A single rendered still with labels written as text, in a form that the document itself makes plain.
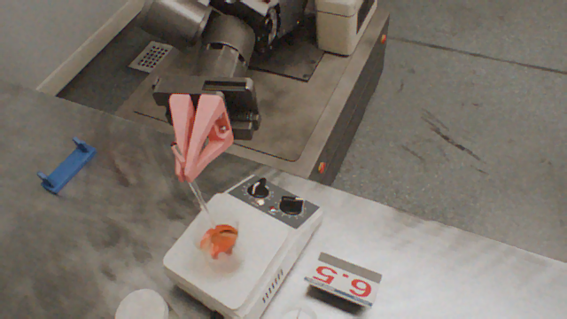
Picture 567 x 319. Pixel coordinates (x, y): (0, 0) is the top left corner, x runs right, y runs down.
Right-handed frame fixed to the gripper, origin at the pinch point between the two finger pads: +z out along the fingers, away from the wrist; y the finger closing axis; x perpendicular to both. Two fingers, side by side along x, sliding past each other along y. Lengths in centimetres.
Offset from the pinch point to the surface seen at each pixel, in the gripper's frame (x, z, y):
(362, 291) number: 23.2, 1.3, 17.5
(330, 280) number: 22.9, 0.5, 13.2
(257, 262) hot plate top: 17.0, 1.4, 4.6
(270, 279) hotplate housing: 19.3, 2.5, 6.1
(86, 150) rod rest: 24.2, -18.4, -30.6
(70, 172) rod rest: 24.9, -14.0, -32.0
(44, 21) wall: 73, -117, -119
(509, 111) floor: 101, -104, 75
